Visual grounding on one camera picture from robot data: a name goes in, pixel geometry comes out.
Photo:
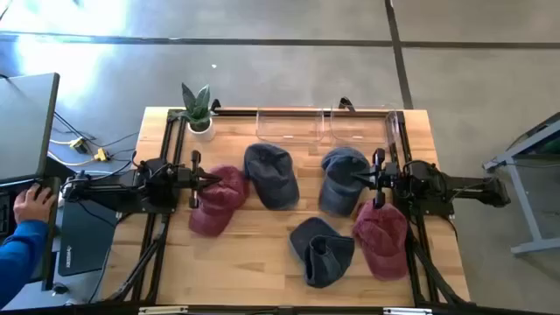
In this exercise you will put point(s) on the person's forearm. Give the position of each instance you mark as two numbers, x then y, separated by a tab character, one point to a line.
19	262

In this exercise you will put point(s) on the red baseball cap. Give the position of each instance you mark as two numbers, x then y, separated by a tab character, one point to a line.
219	207
380	240

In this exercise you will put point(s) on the denim blue baseball cap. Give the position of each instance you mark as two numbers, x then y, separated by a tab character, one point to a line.
339	194

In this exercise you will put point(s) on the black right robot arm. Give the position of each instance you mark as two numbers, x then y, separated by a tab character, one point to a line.
472	190

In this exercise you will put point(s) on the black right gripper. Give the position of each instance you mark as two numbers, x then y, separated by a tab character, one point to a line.
380	177

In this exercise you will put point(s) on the black aluminium table frame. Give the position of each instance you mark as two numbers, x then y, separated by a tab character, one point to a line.
236	113

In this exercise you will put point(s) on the black keyboard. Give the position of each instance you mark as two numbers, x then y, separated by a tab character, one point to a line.
4	212

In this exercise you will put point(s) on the white cup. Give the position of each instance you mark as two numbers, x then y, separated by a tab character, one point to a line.
205	134

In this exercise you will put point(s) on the person's hand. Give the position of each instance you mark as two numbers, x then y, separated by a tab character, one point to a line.
32	205

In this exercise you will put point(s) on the black monitor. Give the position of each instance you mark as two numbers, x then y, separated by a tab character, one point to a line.
22	127

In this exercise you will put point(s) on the dark grey-blue baseball cap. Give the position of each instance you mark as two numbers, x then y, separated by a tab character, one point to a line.
271	175

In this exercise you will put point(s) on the silver edge bracket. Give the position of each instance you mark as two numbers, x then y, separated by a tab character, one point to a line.
162	310
407	311

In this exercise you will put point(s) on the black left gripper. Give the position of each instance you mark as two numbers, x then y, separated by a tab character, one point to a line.
195	177

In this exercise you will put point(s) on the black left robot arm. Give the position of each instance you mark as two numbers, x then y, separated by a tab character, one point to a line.
109	192

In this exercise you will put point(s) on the grey side desk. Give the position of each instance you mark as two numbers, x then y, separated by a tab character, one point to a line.
52	245

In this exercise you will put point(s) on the black round knob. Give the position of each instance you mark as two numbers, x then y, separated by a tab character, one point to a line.
60	289

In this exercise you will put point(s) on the black frame clamp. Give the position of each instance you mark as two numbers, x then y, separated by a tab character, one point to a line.
215	105
346	103

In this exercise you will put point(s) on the black closed laptop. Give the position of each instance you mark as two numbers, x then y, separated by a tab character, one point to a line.
85	240

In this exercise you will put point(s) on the green snake plant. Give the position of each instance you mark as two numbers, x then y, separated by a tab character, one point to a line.
199	102

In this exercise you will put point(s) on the navy baseball cap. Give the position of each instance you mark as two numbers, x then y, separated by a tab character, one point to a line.
324	254

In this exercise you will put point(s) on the grey metal table frame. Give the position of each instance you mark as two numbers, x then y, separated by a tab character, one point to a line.
522	197

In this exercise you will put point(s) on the clear plastic bin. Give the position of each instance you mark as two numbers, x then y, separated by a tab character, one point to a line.
289	127
363	127

